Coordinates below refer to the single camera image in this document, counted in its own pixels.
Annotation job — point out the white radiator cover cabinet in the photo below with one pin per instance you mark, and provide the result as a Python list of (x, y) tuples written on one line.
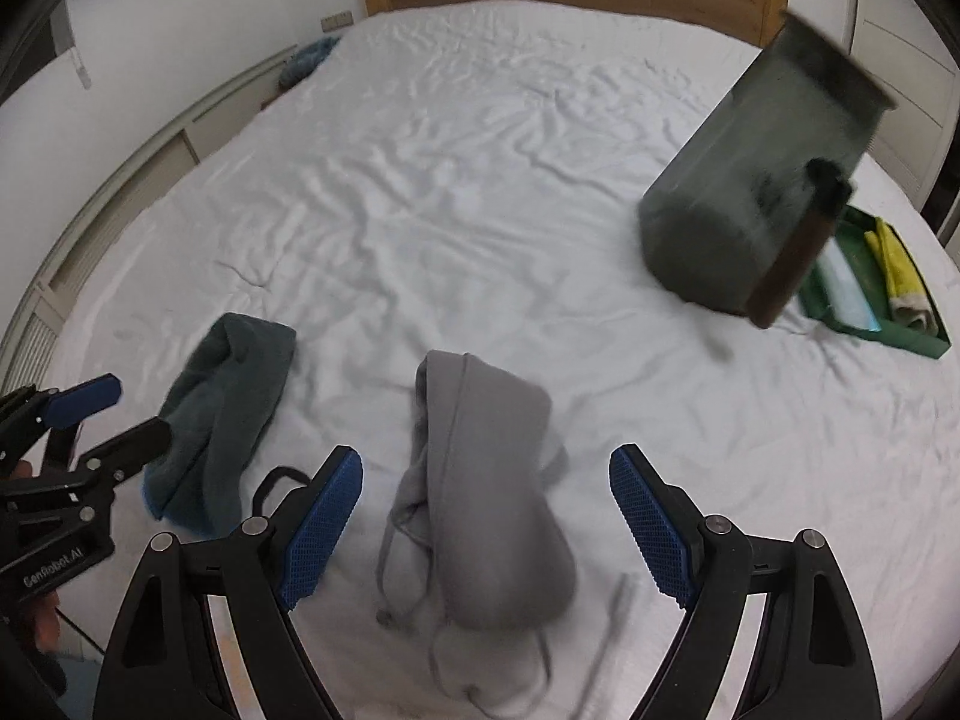
[(160, 163)]

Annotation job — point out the white bed sheet mattress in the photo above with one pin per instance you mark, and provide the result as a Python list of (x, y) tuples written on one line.
[(468, 179)]

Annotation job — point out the white sliding wardrobe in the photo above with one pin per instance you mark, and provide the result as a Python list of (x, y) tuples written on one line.
[(896, 43)]

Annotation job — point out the grey hoodie cloth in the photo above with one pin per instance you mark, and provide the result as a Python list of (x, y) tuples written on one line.
[(470, 529)]

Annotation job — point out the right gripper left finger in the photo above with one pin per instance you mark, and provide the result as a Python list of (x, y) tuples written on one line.
[(162, 660)]

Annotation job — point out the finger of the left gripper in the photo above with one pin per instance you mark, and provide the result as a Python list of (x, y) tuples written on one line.
[(72, 406), (122, 457)]

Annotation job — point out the person left hand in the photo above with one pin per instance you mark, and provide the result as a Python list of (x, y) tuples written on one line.
[(47, 628)]

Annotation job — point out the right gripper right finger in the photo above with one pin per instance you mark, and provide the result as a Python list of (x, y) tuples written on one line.
[(811, 659)]

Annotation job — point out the wooden nightstand left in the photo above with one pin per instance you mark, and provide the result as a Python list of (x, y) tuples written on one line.
[(273, 99)]

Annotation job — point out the green tray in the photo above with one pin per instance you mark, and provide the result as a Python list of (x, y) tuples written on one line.
[(850, 235)]

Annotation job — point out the yellow cloth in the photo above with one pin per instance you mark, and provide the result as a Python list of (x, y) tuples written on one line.
[(908, 299)]

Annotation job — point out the clear zip bag blue seal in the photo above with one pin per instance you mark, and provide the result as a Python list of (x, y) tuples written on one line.
[(844, 294)]

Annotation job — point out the wall socket plate left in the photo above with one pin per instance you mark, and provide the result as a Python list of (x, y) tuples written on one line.
[(340, 20)]

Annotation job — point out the blue clothes on nightstand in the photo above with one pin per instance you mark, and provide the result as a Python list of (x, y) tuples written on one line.
[(305, 61)]

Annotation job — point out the dark teal towel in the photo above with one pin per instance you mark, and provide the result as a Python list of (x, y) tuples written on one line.
[(218, 409)]

